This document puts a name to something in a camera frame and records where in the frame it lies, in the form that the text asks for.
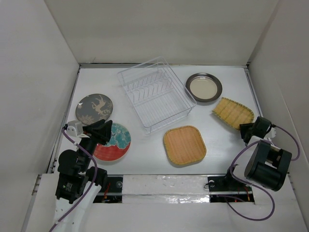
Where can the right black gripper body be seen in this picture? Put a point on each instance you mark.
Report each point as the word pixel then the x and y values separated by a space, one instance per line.
pixel 251 129

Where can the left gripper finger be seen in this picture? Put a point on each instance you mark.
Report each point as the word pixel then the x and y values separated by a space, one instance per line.
pixel 96 128
pixel 108 129

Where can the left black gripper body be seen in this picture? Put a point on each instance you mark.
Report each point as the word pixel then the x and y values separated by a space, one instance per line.
pixel 89 143

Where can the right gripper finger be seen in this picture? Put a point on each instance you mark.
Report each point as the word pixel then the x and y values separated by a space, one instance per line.
pixel 246 136
pixel 245 127

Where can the yellow woven bamboo plate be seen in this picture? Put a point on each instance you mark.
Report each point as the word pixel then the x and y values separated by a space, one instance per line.
pixel 233 113

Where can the dark rimmed cream plate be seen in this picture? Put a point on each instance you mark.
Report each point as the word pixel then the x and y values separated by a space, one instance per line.
pixel 204 87

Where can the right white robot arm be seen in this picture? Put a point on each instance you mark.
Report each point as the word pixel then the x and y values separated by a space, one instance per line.
pixel 268 164

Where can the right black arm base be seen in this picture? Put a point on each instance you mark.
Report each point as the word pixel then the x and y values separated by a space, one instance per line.
pixel 222 189

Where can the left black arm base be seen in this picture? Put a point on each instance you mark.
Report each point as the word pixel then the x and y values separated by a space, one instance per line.
pixel 113 192

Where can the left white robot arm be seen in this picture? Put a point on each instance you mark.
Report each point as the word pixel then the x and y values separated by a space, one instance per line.
pixel 80 179

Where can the red and teal plate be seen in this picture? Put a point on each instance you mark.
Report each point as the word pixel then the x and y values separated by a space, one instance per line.
pixel 117 147

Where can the grey deer pattern plate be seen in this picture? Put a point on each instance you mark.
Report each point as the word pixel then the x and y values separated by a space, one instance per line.
pixel 94 108

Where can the square woven bamboo tray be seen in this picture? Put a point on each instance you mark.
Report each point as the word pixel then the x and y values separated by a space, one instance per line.
pixel 184 145

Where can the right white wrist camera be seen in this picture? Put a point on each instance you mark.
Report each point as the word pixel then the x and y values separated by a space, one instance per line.
pixel 268 137

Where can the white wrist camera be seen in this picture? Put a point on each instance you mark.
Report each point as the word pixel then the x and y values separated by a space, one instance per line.
pixel 268 137
pixel 74 128

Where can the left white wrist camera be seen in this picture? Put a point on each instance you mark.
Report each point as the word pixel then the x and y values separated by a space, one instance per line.
pixel 74 128

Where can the white wire dish rack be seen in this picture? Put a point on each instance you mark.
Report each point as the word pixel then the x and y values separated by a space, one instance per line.
pixel 158 96

